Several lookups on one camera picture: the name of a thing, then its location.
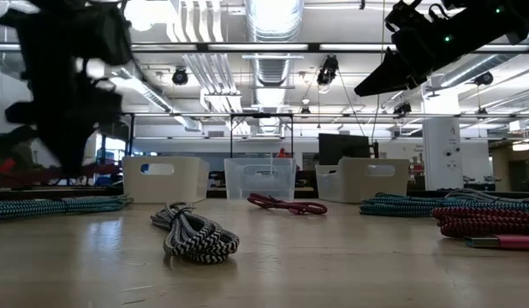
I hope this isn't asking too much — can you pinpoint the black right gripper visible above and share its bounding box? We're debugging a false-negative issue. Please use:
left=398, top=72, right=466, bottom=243
left=354, top=0, right=529, bottom=98

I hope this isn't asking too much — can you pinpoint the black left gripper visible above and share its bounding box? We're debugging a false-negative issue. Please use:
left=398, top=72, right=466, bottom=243
left=0, top=0, right=134, bottom=178

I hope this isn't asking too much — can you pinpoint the magenta braided USB cable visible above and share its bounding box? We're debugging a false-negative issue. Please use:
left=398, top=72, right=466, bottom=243
left=247, top=192, right=329, bottom=216
left=431, top=207, right=529, bottom=252

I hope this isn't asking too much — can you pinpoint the grey-handled tool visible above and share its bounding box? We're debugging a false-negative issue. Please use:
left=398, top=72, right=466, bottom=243
left=150, top=201, right=241, bottom=265

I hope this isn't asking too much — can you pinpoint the black ceiling spotlight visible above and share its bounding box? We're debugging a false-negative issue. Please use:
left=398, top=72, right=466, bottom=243
left=473, top=71, right=495, bottom=87
left=316, top=54, right=340, bottom=87
left=171, top=66, right=190, bottom=86

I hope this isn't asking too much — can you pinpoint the black monitor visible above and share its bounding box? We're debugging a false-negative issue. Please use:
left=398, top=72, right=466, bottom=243
left=318, top=133, right=379, bottom=167

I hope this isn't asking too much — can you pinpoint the white pillar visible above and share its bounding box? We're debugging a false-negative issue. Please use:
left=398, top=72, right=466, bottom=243
left=421, top=117, right=465, bottom=192

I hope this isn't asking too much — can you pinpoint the white plastic bin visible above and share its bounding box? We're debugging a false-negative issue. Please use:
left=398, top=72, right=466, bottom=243
left=314, top=157, right=412, bottom=204
left=122, top=156, right=211, bottom=204

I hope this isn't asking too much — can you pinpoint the clear plastic bin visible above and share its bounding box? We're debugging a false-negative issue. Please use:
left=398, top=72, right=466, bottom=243
left=223, top=157, right=298, bottom=202

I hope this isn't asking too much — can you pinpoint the black aluminium table frame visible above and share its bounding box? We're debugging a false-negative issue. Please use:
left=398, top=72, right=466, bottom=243
left=0, top=184, right=529, bottom=201

